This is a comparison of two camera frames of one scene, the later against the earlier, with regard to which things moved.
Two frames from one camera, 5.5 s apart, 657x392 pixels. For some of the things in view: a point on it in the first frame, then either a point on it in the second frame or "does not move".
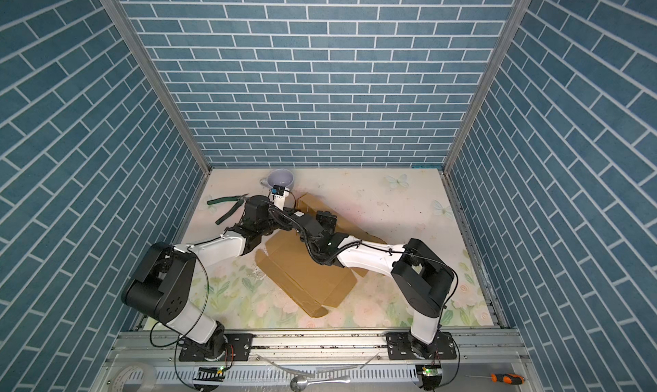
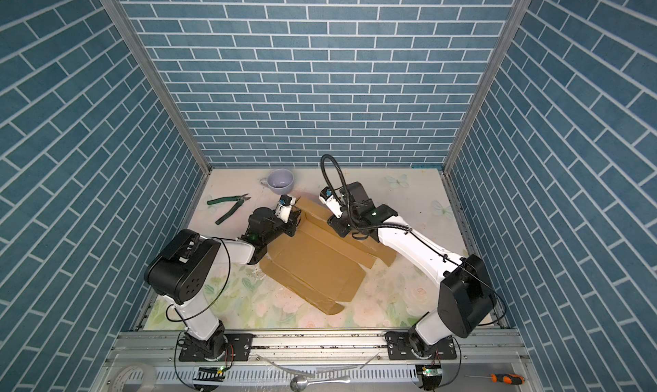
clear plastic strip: x=322 y=373 does not move
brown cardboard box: x=316 y=286 does not move
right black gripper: x=325 y=219 to x=335 y=223
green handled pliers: x=237 y=198 does not move
